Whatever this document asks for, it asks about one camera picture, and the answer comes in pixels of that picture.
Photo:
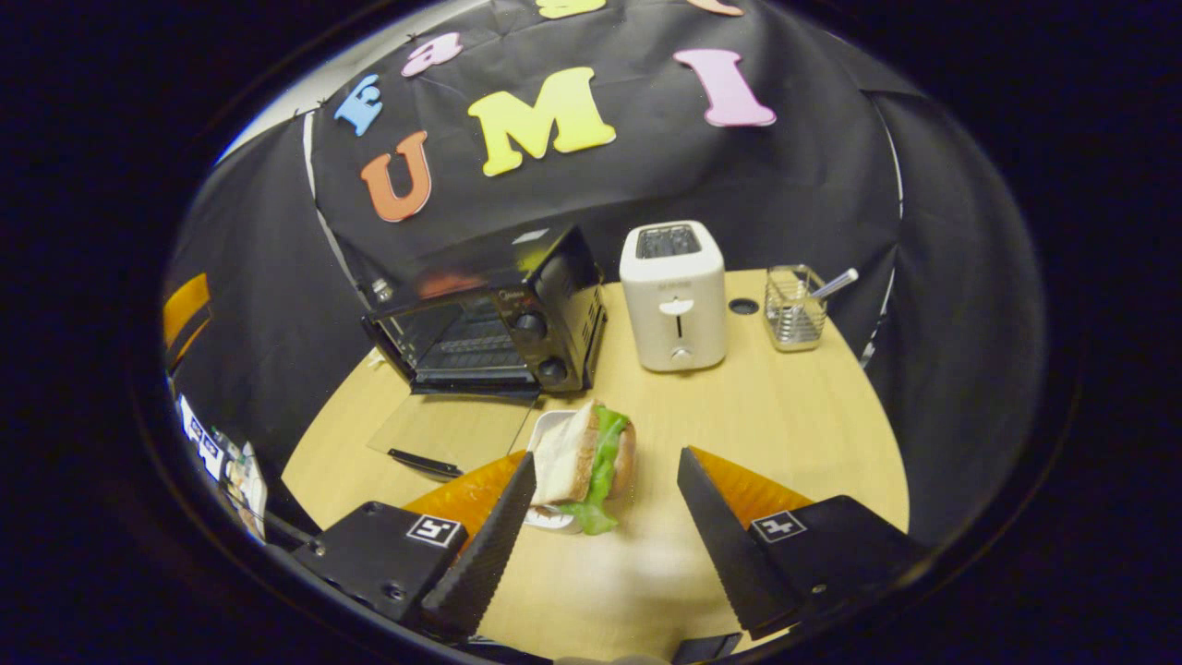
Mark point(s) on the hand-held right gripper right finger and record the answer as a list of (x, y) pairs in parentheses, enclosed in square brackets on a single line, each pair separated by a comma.
[(729, 545)]

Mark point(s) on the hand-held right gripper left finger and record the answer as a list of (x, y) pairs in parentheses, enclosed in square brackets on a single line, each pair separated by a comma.
[(489, 554)]

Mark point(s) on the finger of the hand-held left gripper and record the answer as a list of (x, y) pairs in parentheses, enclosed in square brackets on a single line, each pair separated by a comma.
[(185, 309)]

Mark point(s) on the lettuce sandwich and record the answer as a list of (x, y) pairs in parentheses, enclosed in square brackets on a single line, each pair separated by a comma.
[(577, 453)]

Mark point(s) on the black electric oven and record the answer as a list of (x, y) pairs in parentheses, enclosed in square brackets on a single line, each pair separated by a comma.
[(554, 314)]

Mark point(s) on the white rectangular tray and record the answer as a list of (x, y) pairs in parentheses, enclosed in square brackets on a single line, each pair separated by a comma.
[(545, 427)]

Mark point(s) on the clear water bottle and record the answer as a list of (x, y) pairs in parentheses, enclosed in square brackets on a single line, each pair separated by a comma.
[(381, 290)]

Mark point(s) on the black round table grommet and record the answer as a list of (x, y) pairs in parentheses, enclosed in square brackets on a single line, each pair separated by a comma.
[(743, 306)]

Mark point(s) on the white toaster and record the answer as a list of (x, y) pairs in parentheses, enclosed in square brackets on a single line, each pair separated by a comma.
[(674, 296)]

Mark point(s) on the metal spoon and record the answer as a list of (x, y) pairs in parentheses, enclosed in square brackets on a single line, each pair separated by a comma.
[(836, 282)]

